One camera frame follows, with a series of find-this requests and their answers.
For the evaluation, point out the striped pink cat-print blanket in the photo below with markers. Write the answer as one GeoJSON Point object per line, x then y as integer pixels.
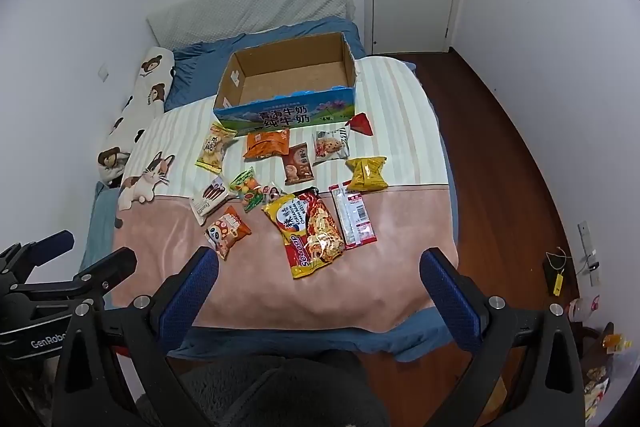
{"type": "Point", "coordinates": [395, 227]}

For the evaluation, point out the grey power strip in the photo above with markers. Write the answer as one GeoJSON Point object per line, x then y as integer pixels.
{"type": "Point", "coordinates": [588, 252]}

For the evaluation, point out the orange drink bottle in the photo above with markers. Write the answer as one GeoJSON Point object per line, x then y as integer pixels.
{"type": "Point", "coordinates": [613, 342]}

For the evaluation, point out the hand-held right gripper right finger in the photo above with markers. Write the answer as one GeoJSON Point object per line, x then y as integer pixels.
{"type": "Point", "coordinates": [450, 297]}

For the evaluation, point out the cardboard box with blue print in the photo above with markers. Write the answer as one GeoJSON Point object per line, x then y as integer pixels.
{"type": "Point", "coordinates": [300, 119]}

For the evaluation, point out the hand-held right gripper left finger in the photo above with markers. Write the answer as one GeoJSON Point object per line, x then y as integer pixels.
{"type": "Point", "coordinates": [192, 292]}

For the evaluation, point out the blue bed sheet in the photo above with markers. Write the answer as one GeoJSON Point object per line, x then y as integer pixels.
{"type": "Point", "coordinates": [195, 72]}

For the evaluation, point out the small pale crumpled packet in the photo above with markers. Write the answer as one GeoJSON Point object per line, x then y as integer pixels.
{"type": "Point", "coordinates": [272, 195]}

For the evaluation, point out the red and white long packet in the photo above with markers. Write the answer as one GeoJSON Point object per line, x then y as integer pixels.
{"type": "Point", "coordinates": [355, 219]}

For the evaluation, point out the person's dark fleece clothing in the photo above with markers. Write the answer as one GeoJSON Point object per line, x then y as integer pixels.
{"type": "Point", "coordinates": [270, 394]}

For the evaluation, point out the yellow tag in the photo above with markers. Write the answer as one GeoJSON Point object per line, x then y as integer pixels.
{"type": "Point", "coordinates": [557, 283]}

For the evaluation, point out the white cookie snack packet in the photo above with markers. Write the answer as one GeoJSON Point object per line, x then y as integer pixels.
{"type": "Point", "coordinates": [330, 147]}

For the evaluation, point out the blue-grey cloth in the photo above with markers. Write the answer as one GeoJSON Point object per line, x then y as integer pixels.
{"type": "Point", "coordinates": [102, 222]}

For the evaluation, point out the white chocolate stick packet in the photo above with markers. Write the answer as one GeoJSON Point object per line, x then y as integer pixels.
{"type": "Point", "coordinates": [209, 202]}

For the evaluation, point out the yellow red instant noodle packet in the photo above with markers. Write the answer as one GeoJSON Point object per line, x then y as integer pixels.
{"type": "Point", "coordinates": [310, 237]}

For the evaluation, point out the gold yellow snack packet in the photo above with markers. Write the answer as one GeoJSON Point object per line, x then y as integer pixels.
{"type": "Point", "coordinates": [368, 174]}

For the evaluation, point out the white bear-print long pillow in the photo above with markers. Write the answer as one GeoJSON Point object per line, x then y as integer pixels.
{"type": "Point", "coordinates": [145, 104]}

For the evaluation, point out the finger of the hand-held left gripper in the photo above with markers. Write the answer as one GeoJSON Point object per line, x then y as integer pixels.
{"type": "Point", "coordinates": [112, 264]}
{"type": "Point", "coordinates": [50, 244]}

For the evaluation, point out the orange panda-print snack packet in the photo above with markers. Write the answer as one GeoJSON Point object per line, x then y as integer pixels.
{"type": "Point", "coordinates": [227, 232]}

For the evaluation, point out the yellow cracker snack packet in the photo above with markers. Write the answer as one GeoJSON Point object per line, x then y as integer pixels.
{"type": "Point", "coordinates": [214, 149]}

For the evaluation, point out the green candy packet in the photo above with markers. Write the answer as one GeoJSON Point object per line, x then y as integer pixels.
{"type": "Point", "coordinates": [244, 184]}

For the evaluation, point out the grey textured pillow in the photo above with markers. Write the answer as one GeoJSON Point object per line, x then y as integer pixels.
{"type": "Point", "coordinates": [250, 7]}

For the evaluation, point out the plastic bag of packets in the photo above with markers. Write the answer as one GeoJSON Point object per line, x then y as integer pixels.
{"type": "Point", "coordinates": [597, 387]}

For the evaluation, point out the brown pastry snack packet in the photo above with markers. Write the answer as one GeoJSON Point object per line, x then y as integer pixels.
{"type": "Point", "coordinates": [298, 164]}

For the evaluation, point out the red triangular snack packet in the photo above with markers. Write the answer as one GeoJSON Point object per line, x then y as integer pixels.
{"type": "Point", "coordinates": [361, 126]}

